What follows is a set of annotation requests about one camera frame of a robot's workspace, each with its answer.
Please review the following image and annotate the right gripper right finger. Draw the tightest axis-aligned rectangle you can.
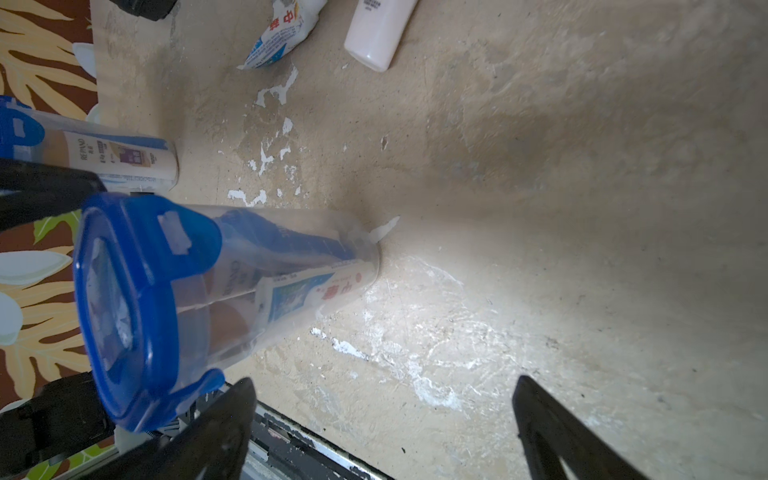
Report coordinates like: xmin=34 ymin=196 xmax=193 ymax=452
xmin=511 ymin=375 xmax=646 ymax=479

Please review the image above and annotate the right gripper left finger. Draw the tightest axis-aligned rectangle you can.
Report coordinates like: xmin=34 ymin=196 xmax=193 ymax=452
xmin=85 ymin=378 xmax=256 ymax=479

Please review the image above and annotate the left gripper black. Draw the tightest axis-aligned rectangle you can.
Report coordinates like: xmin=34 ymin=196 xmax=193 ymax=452
xmin=1 ymin=159 xmax=114 ymax=477

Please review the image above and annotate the white bottle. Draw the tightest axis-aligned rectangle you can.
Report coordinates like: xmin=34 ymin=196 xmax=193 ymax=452
xmin=35 ymin=130 xmax=179 ymax=193
xmin=344 ymin=0 xmax=417 ymax=72

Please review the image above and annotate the blue lid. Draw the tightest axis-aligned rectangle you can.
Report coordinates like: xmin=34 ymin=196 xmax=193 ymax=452
xmin=73 ymin=193 xmax=225 ymax=432
xmin=1 ymin=96 xmax=45 ymax=162

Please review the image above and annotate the toothpaste tube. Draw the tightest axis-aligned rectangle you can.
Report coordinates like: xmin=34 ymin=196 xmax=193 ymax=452
xmin=255 ymin=260 xmax=378 ymax=325
xmin=238 ymin=0 xmax=327 ymax=70

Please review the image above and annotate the toothpaste tube top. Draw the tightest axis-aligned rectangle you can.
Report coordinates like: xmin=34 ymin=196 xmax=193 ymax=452
xmin=255 ymin=260 xmax=378 ymax=325

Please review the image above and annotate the blue toothbrush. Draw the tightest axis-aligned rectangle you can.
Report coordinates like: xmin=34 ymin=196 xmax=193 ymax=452
xmin=215 ymin=209 xmax=357 ymax=270

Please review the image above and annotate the black plastic tool case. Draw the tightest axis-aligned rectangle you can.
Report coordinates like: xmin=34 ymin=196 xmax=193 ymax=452
xmin=111 ymin=0 xmax=177 ymax=21

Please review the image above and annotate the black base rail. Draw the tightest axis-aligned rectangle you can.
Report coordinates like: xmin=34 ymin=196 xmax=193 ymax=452
xmin=23 ymin=383 xmax=391 ymax=479

